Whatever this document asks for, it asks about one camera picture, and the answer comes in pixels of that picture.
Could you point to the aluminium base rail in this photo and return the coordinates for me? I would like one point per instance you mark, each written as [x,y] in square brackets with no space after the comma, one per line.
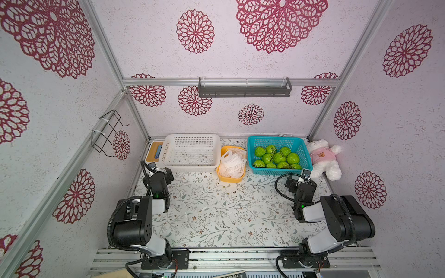
[264,260]

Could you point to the pile of white foam nets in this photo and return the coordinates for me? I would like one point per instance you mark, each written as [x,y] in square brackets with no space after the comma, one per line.
[232,163]

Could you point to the floral table mat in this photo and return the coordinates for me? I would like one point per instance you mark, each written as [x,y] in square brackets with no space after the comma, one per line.
[207,212]

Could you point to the white box wooden lid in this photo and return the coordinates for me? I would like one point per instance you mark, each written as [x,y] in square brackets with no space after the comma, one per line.
[153,154]

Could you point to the white plastic basket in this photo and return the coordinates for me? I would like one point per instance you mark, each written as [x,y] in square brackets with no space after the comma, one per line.
[191,152]

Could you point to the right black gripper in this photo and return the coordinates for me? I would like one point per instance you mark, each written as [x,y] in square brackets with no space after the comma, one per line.
[302,185]

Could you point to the black wire wall rack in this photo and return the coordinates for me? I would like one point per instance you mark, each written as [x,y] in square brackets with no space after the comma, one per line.
[111,140]

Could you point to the green custard apple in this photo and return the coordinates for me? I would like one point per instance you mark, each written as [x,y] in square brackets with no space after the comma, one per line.
[283,165]
[292,158]
[260,152]
[285,151]
[278,157]
[271,149]
[267,158]
[258,164]
[296,166]

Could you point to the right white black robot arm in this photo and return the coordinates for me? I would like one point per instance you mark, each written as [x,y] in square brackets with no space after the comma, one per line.
[347,222]

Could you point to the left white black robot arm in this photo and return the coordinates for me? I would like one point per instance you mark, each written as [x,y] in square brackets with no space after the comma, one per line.
[130,227]

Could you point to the teal plastic basket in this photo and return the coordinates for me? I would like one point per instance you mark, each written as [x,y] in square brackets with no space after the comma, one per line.
[297,146]

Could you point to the white teddy bear pink shirt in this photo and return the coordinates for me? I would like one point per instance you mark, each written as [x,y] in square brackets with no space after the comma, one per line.
[324,160]

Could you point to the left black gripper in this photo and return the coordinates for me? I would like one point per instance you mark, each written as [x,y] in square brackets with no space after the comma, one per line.
[168,176]

